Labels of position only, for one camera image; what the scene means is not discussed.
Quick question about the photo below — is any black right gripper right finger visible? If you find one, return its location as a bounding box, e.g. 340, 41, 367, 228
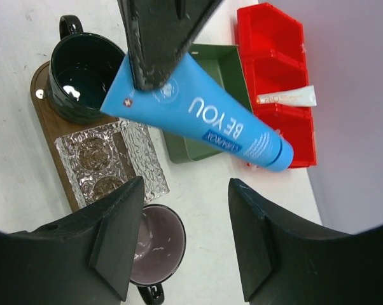
228, 179, 383, 304

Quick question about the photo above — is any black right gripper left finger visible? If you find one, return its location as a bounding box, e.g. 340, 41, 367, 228
0, 177, 144, 304

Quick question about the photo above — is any wooden oval tray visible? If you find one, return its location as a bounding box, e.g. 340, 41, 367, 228
30, 62, 118, 212

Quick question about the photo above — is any lilac enamel mug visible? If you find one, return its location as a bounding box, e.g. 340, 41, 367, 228
130, 204, 186, 304

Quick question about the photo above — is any green metal box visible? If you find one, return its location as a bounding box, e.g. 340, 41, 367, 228
163, 44, 252, 164

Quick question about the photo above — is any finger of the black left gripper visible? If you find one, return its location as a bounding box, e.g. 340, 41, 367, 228
118, 0, 221, 91

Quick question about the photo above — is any white toothpaste tube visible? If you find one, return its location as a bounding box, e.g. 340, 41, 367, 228
256, 85, 317, 107

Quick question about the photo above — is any dark green mug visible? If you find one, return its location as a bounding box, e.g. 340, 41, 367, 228
46, 15, 125, 125

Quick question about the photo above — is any clear textured glass holder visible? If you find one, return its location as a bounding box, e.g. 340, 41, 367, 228
55, 119, 169, 208

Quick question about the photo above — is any red plastic organizer bin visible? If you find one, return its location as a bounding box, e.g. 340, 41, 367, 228
236, 3, 317, 168

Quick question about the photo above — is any blue toothpaste tube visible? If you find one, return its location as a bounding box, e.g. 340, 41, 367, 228
100, 55, 294, 172

